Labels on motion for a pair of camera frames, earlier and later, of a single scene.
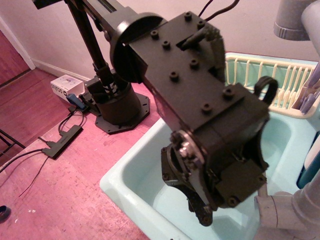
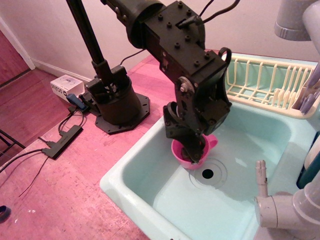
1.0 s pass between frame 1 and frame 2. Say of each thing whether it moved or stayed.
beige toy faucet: stayed
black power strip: stayed
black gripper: moved
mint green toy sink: stayed
